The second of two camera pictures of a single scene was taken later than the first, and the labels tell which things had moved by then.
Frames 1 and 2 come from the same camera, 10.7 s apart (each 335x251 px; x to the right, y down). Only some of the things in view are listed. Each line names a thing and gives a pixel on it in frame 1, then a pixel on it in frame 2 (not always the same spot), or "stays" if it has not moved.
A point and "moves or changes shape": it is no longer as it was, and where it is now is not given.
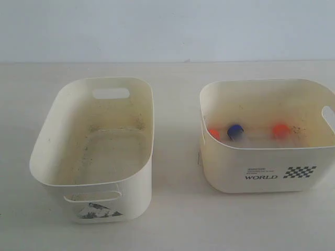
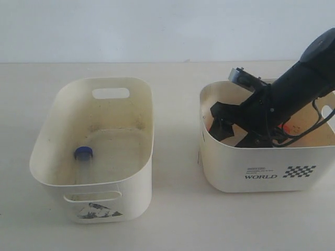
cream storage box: [267, 135] stays
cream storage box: [95, 148] stays
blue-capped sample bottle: [236, 132] moves or changes shape
